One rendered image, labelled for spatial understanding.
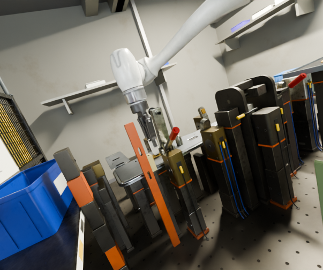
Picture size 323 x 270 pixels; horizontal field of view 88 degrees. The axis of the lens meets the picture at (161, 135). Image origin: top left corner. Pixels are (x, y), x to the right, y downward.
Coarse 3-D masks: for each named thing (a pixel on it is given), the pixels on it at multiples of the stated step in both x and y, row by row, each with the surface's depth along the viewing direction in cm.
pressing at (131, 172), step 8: (184, 136) 91; (192, 136) 86; (200, 136) 81; (176, 144) 82; (184, 144) 78; (192, 144) 74; (200, 144) 72; (184, 152) 69; (136, 160) 80; (160, 160) 69; (120, 168) 77; (128, 168) 73; (136, 168) 70; (120, 176) 68; (128, 176) 65; (136, 176) 61; (144, 176) 62; (120, 184) 61; (128, 184) 60
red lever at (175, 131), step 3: (174, 129) 48; (177, 129) 48; (171, 132) 49; (174, 132) 48; (177, 132) 48; (171, 135) 50; (174, 135) 49; (171, 138) 51; (174, 138) 51; (168, 141) 55; (171, 141) 54; (168, 144) 56; (165, 147) 60; (168, 147) 59
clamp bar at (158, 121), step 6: (150, 108) 58; (156, 108) 55; (150, 114) 58; (156, 114) 54; (162, 114) 56; (156, 120) 56; (162, 120) 57; (156, 126) 56; (162, 126) 57; (156, 132) 58; (162, 132) 58; (162, 138) 58; (168, 138) 59; (162, 144) 59
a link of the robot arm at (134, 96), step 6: (132, 90) 64; (138, 90) 65; (144, 90) 68; (126, 96) 66; (132, 96) 65; (138, 96) 65; (144, 96) 67; (126, 102) 68; (132, 102) 66; (138, 102) 67
